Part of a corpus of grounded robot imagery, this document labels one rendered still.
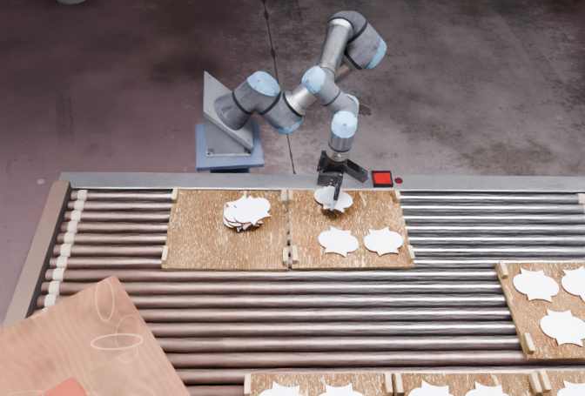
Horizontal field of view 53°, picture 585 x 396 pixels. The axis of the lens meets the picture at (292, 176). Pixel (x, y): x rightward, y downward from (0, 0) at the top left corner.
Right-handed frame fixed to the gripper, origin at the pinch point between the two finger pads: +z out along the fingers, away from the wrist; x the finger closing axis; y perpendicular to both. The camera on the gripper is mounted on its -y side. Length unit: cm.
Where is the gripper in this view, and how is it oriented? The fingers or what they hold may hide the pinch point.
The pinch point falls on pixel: (332, 198)
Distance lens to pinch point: 203.5
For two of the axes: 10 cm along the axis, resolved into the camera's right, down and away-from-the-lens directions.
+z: -1.2, 7.1, 7.0
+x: -0.3, 7.0, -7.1
